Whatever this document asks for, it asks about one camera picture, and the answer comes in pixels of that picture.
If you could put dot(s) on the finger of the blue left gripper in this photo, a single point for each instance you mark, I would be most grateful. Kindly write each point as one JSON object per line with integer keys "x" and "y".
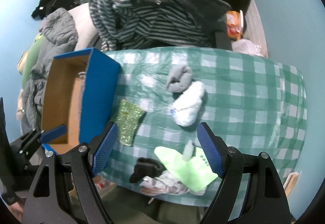
{"x": 47, "y": 137}

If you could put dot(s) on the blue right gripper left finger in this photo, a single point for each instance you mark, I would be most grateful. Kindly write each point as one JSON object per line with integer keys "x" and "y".
{"x": 102, "y": 146}

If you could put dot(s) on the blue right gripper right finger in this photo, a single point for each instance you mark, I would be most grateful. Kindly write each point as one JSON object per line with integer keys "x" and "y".
{"x": 214, "y": 149}

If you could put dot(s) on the light green sock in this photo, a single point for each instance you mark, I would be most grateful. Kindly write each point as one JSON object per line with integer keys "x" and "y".
{"x": 189, "y": 167}

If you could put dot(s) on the black sock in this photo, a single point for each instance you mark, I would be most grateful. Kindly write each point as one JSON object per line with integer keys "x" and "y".
{"x": 146, "y": 167}

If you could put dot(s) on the green glitter sponge cloth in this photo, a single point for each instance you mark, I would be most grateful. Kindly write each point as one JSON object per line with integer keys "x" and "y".
{"x": 127, "y": 117}

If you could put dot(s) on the white patterned cloth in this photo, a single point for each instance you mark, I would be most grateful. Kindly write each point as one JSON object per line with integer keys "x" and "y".
{"x": 165, "y": 184}

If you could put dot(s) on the white sock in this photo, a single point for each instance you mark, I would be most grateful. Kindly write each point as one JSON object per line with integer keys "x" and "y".
{"x": 186, "y": 107}

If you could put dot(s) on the grey sock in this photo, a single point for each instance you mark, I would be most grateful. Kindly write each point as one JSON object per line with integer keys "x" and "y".
{"x": 179, "y": 79}

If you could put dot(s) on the blue cardboard box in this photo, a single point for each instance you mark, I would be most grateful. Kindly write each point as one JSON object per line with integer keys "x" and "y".
{"x": 79, "y": 94}

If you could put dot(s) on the green checkered plastic tablecloth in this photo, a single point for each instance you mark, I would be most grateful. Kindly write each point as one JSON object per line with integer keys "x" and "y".
{"x": 254, "y": 104}

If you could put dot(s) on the green plush toy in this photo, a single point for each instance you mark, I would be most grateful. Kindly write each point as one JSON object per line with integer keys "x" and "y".
{"x": 29, "y": 59}

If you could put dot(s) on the grey puffer jacket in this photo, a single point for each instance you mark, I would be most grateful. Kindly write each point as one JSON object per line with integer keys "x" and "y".
{"x": 59, "y": 36}

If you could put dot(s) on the striped grey sweater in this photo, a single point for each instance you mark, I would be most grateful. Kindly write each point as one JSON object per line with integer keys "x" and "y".
{"x": 122, "y": 25}

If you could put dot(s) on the black clothes pile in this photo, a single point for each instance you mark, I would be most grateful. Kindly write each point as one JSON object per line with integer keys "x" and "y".
{"x": 47, "y": 7}

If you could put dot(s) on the orange snack package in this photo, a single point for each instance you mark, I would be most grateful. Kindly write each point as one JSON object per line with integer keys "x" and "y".
{"x": 235, "y": 24}

